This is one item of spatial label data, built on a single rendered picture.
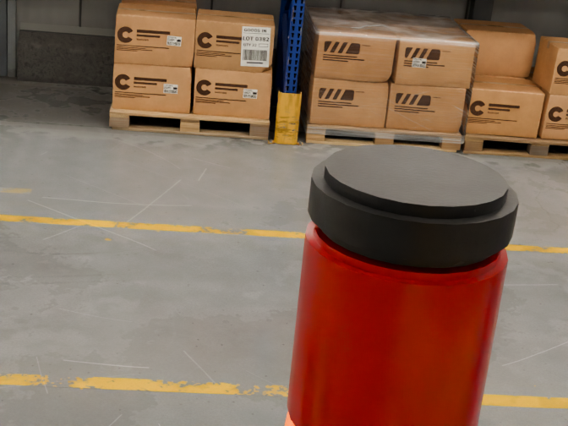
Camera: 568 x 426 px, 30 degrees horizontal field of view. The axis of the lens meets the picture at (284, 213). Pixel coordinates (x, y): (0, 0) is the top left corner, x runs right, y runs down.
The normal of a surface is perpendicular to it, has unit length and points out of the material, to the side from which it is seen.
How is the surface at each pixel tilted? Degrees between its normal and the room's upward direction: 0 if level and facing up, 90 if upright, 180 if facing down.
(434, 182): 0
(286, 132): 90
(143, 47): 90
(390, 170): 0
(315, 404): 90
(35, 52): 90
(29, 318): 0
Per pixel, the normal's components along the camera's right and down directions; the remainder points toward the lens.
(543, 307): 0.09, -0.93
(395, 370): -0.12, 0.35
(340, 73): 0.08, 0.43
